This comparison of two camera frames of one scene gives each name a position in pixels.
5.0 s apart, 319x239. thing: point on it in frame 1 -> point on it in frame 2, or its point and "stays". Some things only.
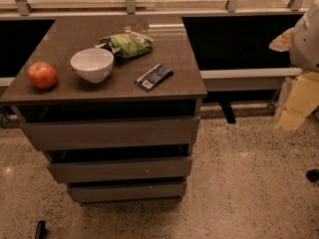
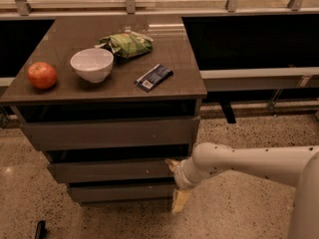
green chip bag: (126, 44) stays
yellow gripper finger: (303, 96) -> (178, 200)
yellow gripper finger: (282, 42) -> (171, 164)
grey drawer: (120, 169) stays
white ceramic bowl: (93, 64) stays
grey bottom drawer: (128, 192) stays
